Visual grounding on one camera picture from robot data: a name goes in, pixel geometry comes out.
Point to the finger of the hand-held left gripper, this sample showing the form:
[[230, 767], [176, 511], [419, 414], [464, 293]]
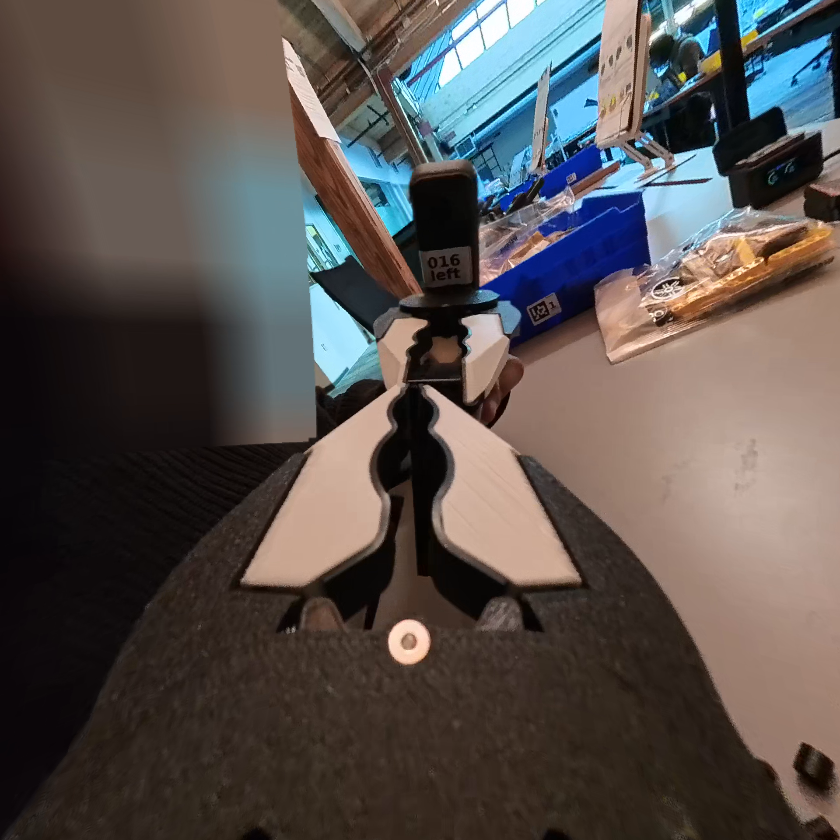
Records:
[[489, 354], [397, 348]]

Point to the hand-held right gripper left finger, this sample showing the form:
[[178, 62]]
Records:
[[315, 512]]

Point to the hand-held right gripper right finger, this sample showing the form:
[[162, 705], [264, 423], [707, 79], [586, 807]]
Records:
[[505, 512]]

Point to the thin black plastic part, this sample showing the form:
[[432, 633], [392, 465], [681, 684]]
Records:
[[413, 472]]

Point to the person's left hand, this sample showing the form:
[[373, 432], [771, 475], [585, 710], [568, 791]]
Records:
[[508, 387]]

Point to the black chair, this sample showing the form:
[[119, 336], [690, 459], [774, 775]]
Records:
[[348, 295]]

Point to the clear bag of tan parts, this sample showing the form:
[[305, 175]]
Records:
[[525, 243]]

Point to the blue plastic bin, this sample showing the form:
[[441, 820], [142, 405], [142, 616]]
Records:
[[564, 174], [577, 269]]

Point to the wooden booklet stand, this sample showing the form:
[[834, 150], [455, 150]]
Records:
[[623, 79], [541, 118]]

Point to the white paper notice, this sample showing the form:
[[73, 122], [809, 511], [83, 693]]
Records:
[[315, 92]]

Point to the person's dark knit clothing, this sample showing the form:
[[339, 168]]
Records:
[[131, 525]]

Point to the clear bag of yellow parts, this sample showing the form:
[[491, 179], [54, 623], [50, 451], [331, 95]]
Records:
[[722, 275]]

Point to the black rectangular device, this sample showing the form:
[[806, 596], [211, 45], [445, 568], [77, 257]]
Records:
[[768, 177]]

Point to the small black block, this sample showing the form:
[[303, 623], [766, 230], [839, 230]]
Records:
[[823, 200]]

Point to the black vertical post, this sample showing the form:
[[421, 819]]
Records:
[[732, 65]]

